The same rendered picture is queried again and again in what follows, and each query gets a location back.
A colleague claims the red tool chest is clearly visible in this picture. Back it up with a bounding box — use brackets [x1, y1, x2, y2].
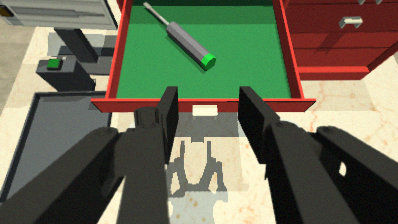
[90, 0, 398, 120]

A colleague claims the black flat panel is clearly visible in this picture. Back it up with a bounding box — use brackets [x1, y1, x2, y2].
[0, 0, 118, 76]

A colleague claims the grey screwdriver with green end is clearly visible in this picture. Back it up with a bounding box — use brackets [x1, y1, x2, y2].
[143, 2, 216, 70]

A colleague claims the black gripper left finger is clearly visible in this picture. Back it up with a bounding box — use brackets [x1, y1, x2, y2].
[0, 86, 179, 224]

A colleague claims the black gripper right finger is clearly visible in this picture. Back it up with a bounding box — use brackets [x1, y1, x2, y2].
[237, 86, 398, 224]

